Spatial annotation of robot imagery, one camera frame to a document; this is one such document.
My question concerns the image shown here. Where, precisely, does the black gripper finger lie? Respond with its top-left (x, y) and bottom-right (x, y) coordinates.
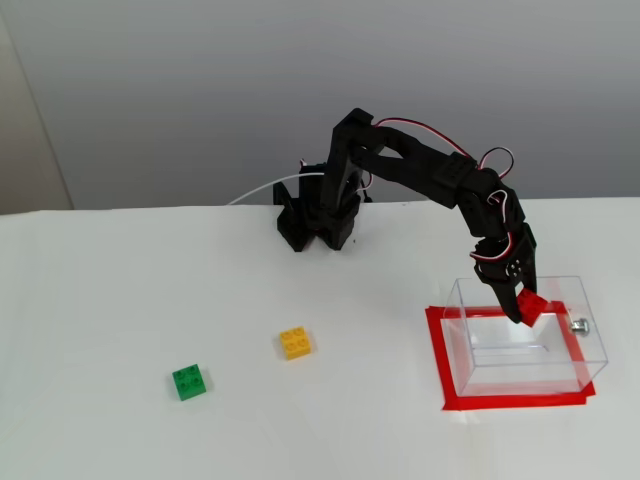
top-left (504, 221), bottom-right (540, 297)
top-left (478, 276), bottom-right (522, 325)

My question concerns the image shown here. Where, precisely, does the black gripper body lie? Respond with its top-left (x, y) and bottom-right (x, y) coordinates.
top-left (469, 233), bottom-right (527, 288)

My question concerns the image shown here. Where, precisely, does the red lego brick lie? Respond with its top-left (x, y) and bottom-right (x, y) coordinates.
top-left (516, 288), bottom-right (550, 327)

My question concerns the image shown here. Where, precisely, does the transparent plastic box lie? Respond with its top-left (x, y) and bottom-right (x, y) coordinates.
top-left (443, 274), bottom-right (609, 399)

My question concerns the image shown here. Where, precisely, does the silver box lock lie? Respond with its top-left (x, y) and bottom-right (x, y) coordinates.
top-left (567, 309), bottom-right (592, 337)

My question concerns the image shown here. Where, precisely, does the yellow lego brick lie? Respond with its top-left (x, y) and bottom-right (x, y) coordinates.
top-left (278, 326), bottom-right (315, 362)

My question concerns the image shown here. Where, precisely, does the green lego brick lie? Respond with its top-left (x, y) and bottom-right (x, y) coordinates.
top-left (171, 363), bottom-right (208, 402)

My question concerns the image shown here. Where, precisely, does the black table clamp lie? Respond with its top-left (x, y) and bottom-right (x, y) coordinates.
top-left (272, 182), bottom-right (300, 219)

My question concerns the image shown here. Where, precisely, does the gripper servo wire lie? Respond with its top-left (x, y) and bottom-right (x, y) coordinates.
top-left (471, 189), bottom-right (517, 263)

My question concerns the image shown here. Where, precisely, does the red tape frame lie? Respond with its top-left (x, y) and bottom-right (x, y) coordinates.
top-left (424, 300), bottom-right (597, 412)

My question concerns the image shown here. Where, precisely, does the wrist servo wire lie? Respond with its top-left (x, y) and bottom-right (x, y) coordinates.
top-left (478, 146), bottom-right (517, 182)

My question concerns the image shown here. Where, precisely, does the elbow servo wire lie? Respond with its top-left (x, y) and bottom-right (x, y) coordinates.
top-left (374, 117), bottom-right (470, 162)

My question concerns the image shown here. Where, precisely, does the white cable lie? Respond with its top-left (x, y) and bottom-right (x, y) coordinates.
top-left (227, 172), bottom-right (326, 206)

